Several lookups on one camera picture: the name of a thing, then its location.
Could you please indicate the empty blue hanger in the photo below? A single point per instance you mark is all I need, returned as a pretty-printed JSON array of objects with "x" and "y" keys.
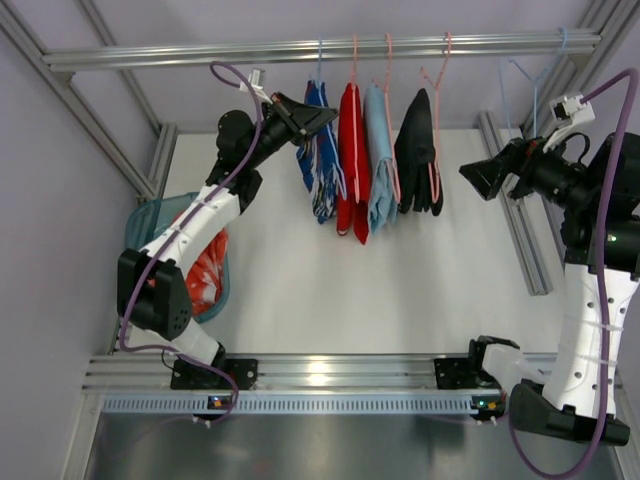
[{"x": 535, "y": 80}]

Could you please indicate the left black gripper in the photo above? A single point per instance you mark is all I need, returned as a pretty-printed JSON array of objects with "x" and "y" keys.
[{"x": 291, "y": 120}]

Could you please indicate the light blue trousers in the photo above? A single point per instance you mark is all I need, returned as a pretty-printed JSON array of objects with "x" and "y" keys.
[{"x": 382, "y": 204}]

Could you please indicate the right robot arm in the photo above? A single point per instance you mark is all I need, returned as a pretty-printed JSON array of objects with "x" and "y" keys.
[{"x": 565, "y": 405}]

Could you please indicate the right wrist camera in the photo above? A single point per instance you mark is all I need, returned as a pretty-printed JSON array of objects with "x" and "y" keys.
[{"x": 569, "y": 112}]

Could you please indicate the slotted cable duct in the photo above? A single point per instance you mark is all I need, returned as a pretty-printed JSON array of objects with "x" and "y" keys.
[{"x": 309, "y": 404}]

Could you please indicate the red trousers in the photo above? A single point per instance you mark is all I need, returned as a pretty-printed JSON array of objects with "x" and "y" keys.
[{"x": 352, "y": 215}]

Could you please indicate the aluminium hanging rail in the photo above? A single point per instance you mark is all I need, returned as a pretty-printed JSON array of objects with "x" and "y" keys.
[{"x": 571, "y": 41}]

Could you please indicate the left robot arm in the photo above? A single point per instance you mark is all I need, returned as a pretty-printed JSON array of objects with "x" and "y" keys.
[{"x": 152, "y": 291}]

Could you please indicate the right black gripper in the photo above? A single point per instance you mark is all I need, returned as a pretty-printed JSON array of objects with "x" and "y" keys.
[{"x": 513, "y": 168}]

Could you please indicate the aluminium frame strut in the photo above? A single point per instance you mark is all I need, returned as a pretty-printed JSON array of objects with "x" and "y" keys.
[
  {"x": 611, "y": 22},
  {"x": 147, "y": 186}
]

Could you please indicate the right aluminium frame strut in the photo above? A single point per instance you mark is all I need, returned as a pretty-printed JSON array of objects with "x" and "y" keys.
[{"x": 611, "y": 22}]

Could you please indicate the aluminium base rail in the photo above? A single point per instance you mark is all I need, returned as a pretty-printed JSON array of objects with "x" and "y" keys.
[{"x": 264, "y": 374}]

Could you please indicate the left aluminium frame strut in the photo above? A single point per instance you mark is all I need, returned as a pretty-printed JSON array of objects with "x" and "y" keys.
[{"x": 147, "y": 186}]

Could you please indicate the blue patterned trousers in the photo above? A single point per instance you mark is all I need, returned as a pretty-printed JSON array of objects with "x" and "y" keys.
[{"x": 322, "y": 174}]

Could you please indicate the black trousers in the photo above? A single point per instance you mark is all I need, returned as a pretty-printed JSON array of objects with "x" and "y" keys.
[{"x": 415, "y": 151}]

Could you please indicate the red white garment in basket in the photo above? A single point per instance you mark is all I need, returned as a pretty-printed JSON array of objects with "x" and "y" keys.
[{"x": 205, "y": 280}]

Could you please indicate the teal plastic basket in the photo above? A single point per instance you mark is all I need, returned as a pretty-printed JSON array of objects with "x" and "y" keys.
[{"x": 151, "y": 219}]

